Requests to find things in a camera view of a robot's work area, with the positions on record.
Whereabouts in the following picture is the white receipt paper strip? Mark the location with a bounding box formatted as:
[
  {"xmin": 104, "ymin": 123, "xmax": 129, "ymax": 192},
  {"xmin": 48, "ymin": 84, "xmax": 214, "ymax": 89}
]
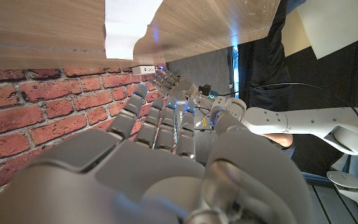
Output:
[{"xmin": 104, "ymin": 0, "xmax": 164, "ymax": 60}]

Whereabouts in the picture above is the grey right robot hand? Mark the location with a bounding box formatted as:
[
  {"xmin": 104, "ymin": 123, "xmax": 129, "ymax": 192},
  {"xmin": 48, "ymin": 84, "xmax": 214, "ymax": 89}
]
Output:
[{"xmin": 0, "ymin": 84, "xmax": 315, "ymax": 224}]

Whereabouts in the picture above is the cream floor board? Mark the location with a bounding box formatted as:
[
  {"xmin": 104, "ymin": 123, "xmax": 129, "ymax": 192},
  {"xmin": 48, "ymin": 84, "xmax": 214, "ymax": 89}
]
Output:
[{"xmin": 280, "ymin": 8, "xmax": 312, "ymax": 58}]

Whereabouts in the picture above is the white floor board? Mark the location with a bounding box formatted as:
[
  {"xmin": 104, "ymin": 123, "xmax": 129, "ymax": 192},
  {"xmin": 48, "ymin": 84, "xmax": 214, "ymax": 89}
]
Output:
[{"xmin": 296, "ymin": 0, "xmax": 358, "ymax": 60}]

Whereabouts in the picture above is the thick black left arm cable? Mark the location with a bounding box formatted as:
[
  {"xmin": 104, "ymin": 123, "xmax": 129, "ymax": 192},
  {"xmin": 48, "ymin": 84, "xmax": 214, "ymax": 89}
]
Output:
[{"xmin": 249, "ymin": 82, "xmax": 358, "ymax": 144}]

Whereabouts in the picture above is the white power strip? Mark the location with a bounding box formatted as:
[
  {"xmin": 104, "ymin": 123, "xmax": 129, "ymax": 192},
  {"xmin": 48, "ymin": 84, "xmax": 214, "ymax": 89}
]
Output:
[{"xmin": 131, "ymin": 65, "xmax": 156, "ymax": 75}]

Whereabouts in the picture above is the person in dark clothes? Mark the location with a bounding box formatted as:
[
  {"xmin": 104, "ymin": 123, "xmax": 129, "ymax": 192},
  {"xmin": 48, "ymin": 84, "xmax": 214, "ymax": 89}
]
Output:
[{"xmin": 237, "ymin": 0, "xmax": 295, "ymax": 158}]

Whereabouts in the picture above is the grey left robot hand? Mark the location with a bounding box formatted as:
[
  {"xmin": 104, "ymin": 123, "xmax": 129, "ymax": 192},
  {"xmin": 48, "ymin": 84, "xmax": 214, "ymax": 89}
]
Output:
[{"xmin": 147, "ymin": 66, "xmax": 202, "ymax": 105}]

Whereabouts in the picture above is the red brick printed backdrop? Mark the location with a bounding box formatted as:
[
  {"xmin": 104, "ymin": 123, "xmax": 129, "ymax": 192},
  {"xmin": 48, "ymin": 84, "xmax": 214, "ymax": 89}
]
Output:
[{"xmin": 0, "ymin": 65, "xmax": 183, "ymax": 206}]

